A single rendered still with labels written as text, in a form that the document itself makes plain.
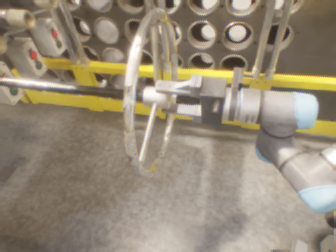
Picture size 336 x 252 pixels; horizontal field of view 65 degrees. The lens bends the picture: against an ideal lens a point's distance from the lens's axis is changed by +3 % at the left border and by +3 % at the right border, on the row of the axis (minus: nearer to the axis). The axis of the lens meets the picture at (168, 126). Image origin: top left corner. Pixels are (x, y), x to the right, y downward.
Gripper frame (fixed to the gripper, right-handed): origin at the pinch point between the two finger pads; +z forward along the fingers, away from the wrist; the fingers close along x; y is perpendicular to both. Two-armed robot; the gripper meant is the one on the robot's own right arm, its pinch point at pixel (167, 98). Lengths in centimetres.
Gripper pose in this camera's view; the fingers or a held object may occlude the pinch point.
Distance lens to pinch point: 61.4
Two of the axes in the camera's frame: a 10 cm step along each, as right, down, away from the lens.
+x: 1.4, 4.5, 8.8
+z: -9.7, -1.2, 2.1
